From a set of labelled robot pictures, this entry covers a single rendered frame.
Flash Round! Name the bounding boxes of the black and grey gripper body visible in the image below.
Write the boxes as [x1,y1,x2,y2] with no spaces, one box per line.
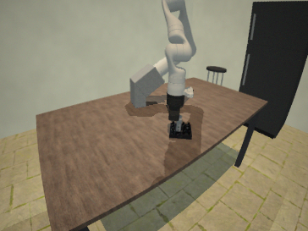
[167,82,194,121]

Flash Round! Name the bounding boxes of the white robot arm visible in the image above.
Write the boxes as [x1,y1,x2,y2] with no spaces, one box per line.
[153,0,196,84]

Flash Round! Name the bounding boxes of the black knob box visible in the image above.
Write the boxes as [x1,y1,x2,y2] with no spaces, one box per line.
[169,121,192,140]

